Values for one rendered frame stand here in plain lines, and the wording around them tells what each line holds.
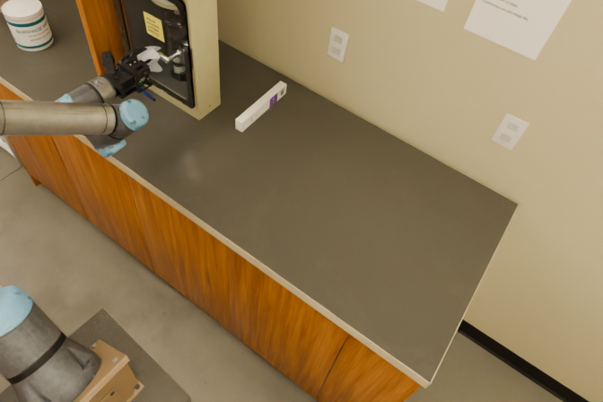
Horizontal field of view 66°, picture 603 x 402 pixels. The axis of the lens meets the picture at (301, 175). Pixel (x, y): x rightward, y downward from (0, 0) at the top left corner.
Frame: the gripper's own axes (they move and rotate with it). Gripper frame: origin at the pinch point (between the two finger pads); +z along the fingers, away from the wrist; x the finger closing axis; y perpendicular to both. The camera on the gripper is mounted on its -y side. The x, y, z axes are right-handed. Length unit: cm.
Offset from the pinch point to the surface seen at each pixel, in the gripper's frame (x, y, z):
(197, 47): 3.3, 10.7, 7.1
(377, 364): -43, 102, -22
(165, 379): -26, 63, -62
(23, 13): -11, -60, -6
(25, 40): -21, -60, -10
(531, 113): 5, 102, 48
